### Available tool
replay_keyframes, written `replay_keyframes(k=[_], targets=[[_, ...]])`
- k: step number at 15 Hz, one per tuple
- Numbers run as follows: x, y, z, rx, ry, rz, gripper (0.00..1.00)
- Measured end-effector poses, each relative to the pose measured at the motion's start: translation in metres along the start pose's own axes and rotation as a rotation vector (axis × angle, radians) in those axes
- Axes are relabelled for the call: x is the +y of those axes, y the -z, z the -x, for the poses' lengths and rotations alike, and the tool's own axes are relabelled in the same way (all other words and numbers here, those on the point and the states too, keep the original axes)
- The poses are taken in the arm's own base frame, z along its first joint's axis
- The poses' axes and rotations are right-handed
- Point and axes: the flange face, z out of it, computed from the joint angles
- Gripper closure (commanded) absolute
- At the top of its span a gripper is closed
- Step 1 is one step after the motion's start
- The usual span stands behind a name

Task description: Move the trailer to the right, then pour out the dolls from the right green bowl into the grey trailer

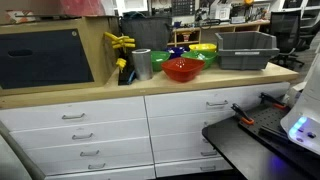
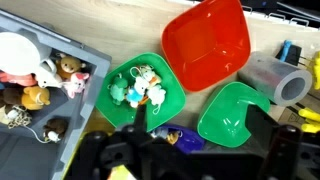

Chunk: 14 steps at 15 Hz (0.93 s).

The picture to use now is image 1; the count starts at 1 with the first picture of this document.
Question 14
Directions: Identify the green bowl holding dolls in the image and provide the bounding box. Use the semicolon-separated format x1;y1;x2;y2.
180;50;218;70

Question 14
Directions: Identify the grey plastic storage bin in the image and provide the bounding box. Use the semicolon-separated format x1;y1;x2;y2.
215;31;280;71

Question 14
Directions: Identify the red plastic bowl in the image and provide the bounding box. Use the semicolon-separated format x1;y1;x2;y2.
161;57;206;83

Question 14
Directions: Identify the blue plastic bowl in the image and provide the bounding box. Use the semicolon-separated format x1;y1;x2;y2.
164;46;190;60

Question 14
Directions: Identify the yellow plastic bowl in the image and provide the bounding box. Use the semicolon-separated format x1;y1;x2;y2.
188;43;218;53

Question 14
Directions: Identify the silver metal cup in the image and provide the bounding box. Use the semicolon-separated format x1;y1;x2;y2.
131;48;154;81

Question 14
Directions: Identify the black clamp holder box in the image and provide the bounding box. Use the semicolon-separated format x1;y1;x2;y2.
117;64;137;86

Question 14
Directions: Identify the small yellow plastic clamp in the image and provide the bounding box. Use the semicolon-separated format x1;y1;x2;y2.
115;57;128;73

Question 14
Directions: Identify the grey fabric basket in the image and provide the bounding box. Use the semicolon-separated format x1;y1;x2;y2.
119;15;173;52

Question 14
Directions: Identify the white drawer cabinet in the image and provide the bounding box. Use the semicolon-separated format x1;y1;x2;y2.
0;82;291;180

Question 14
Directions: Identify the wooden shelf unit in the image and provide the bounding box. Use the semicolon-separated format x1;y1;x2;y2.
166;19;271;48

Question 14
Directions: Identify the teal cloth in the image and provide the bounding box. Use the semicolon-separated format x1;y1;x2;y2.
124;11;148;20

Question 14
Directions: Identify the white cardboard box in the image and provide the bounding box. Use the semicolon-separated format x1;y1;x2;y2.
209;3;232;20

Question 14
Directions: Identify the black robot table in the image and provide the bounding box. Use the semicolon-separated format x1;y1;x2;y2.
201;103;320;180

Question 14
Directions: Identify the wooden box with black panel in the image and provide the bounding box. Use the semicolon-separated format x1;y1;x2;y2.
0;15;121;98

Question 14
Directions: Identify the black office chair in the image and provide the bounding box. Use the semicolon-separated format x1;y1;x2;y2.
269;10;306;68

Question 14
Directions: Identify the patterned cardboard box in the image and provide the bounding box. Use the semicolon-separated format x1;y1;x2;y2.
0;9;38;25

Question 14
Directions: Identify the grey curved bumper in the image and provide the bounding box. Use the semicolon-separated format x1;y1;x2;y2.
0;121;46;180

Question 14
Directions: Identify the silver drawer handle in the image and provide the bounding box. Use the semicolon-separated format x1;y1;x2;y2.
200;150;219;157
79;149;101;158
87;162;107;170
61;112;86;121
205;100;229;108
71;132;94;141
199;165;217;172

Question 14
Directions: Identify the black clamp with orange handle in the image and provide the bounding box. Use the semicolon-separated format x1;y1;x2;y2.
230;103;255;126
259;92;288;111

